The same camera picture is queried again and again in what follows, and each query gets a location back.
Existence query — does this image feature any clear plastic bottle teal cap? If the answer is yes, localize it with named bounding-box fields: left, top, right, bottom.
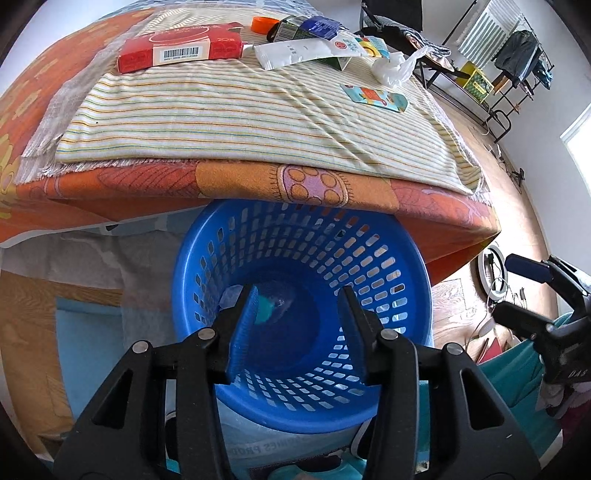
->
left=218, top=281, right=296, bottom=325

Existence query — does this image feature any teal fruit print carton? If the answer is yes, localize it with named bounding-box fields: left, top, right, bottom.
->
left=341, top=85, right=409, bottom=113

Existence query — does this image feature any white plastic bag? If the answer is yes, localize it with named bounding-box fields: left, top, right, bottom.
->
left=370, top=46, right=433, bottom=88

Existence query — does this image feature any white milk carton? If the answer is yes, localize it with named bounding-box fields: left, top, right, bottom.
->
left=253, top=32, right=369, bottom=71

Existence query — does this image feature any colourful drink carton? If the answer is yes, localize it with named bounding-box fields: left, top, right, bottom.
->
left=356, top=36, right=390, bottom=59

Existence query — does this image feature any red cardboard box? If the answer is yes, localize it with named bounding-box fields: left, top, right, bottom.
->
left=117, top=22, right=243, bottom=74

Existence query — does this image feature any orange bottle cap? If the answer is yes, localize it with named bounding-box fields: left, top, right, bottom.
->
left=250, top=16, right=280, bottom=35

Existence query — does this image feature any green milk carton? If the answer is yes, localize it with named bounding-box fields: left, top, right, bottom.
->
left=266, top=16, right=314, bottom=43

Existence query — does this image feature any blue snack packet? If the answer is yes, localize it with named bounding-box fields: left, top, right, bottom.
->
left=298, top=16, right=342, bottom=40

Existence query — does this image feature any blue plastic mesh basket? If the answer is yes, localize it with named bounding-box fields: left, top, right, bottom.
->
left=172, top=199, right=432, bottom=434

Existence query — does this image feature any orange floral bed sheet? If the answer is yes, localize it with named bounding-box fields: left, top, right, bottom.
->
left=1, top=84, right=501, bottom=282

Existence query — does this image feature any yellow green crate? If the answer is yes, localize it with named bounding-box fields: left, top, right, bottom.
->
left=456, top=61, right=493, bottom=104

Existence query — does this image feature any black clothes rack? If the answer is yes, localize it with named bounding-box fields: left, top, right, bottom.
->
left=444, top=1, right=554, bottom=142

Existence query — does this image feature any dark hanging jacket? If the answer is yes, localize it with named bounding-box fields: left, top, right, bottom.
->
left=494, top=30, right=541, bottom=87

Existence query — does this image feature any striped yellow towel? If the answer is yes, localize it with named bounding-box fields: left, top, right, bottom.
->
left=3, top=3, right=485, bottom=198

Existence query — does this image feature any striped hanging towel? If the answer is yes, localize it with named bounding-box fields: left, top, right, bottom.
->
left=457, top=0, right=523, bottom=69

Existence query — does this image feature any black folding chair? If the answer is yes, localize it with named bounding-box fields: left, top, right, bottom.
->
left=359, top=0, right=470, bottom=88

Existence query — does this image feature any white ring light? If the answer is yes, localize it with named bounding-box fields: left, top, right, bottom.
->
left=476, top=244, right=509, bottom=303

